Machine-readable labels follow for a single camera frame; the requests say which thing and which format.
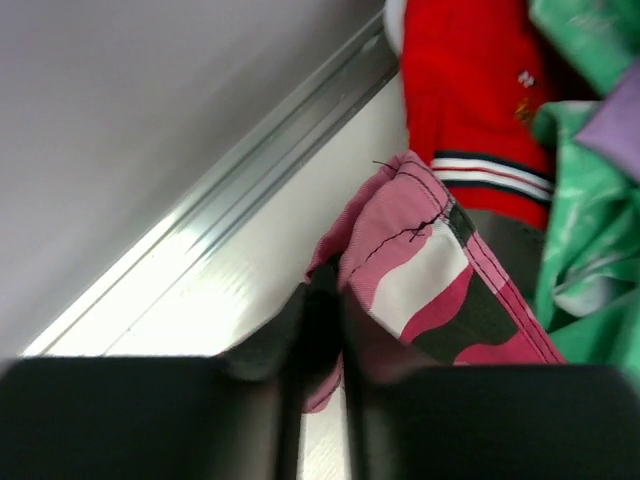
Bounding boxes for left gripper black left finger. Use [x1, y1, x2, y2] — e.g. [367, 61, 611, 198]
[1, 286, 306, 479]

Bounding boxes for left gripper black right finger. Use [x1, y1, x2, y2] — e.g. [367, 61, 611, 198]
[341, 292, 639, 479]

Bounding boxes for pink camouflage trousers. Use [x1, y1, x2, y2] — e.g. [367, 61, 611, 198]
[299, 149, 566, 415]

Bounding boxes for green tie-dye garment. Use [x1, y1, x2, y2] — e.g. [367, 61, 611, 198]
[529, 1, 639, 373]

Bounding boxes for red garment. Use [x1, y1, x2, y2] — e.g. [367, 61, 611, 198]
[385, 0, 596, 230]

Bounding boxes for purple shirt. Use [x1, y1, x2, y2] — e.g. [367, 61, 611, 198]
[574, 61, 639, 182]

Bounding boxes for aluminium side rail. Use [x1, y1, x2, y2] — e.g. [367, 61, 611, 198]
[23, 12, 397, 356]

